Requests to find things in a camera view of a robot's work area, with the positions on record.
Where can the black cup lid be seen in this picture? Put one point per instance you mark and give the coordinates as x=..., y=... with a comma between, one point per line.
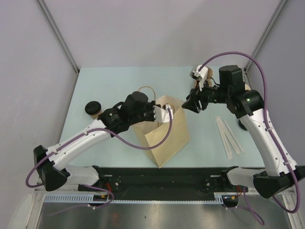
x=93, y=107

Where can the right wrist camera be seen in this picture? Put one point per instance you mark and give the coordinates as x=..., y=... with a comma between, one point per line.
x=200, y=75

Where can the brown paper bag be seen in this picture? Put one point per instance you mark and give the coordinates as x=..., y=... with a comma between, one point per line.
x=152, y=133

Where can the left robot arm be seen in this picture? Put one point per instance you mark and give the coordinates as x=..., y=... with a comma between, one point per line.
x=53, y=163

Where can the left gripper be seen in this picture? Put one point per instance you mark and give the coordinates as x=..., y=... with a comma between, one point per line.
x=151, y=105

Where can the cardboard cup carrier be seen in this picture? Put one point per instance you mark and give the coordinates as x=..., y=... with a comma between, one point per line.
x=210, y=75
x=169, y=106

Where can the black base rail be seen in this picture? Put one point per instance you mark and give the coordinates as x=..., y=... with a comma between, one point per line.
x=165, y=184

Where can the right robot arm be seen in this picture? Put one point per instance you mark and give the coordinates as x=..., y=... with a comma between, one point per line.
x=280, y=170

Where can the wrapped straw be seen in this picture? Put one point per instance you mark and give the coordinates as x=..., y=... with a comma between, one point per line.
x=232, y=144
x=233, y=135
x=224, y=139

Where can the aluminium frame rail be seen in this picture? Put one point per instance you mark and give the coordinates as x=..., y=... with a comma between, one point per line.
x=291, y=198

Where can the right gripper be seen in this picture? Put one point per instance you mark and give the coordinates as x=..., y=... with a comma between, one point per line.
x=192, y=103

